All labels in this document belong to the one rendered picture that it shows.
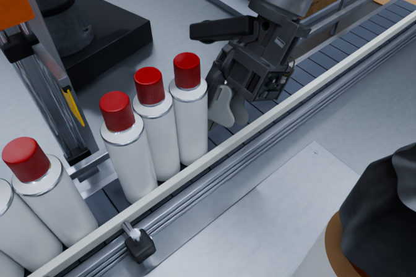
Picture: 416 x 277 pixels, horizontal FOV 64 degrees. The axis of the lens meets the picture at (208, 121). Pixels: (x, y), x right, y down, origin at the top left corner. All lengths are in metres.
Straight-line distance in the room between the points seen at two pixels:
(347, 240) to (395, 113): 0.55
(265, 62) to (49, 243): 0.36
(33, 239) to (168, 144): 0.20
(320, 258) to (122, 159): 0.24
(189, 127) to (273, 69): 0.14
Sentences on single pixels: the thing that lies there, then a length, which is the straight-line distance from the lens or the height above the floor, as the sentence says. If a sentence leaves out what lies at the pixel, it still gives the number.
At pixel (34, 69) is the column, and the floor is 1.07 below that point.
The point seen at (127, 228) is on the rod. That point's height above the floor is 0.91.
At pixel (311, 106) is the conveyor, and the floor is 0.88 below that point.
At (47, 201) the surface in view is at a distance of 0.40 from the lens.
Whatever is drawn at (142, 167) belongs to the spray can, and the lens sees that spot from 0.44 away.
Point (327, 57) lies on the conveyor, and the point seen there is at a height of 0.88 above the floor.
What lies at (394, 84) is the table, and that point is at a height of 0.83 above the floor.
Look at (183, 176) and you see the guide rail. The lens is 0.50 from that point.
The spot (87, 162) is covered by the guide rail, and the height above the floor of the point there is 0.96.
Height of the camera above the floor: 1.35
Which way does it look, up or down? 50 degrees down
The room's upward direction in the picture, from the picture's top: straight up
